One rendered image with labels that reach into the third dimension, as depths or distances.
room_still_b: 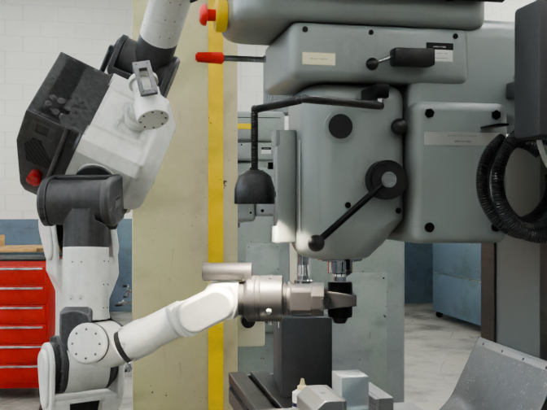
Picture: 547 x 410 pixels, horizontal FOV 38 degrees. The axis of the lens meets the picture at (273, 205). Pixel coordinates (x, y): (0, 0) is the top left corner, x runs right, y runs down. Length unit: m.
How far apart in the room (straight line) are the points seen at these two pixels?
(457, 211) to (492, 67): 0.27
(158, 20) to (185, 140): 1.44
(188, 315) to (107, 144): 0.42
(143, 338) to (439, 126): 0.68
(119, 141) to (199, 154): 1.52
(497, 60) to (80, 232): 0.85
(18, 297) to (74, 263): 4.41
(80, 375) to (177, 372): 1.28
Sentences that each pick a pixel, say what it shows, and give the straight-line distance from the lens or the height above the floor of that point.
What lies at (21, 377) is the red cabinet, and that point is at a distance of 6.08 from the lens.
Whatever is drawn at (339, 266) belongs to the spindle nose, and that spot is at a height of 1.29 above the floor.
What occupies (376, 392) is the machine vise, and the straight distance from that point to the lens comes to 1.50.
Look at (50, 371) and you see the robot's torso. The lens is 2.02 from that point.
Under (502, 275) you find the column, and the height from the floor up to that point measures 1.26.
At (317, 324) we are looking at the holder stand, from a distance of 1.88.
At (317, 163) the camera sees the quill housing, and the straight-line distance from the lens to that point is 1.42.
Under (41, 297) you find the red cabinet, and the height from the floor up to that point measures 0.73.
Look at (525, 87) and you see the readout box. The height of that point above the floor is 1.59.
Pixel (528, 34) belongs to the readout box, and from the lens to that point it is 1.31.
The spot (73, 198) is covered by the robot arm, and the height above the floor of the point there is 1.42.
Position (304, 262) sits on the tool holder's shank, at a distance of 1.91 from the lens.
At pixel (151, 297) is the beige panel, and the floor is 1.04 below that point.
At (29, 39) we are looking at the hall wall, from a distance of 10.69.
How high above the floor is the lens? 1.42
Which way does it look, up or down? level
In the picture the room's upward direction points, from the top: straight up
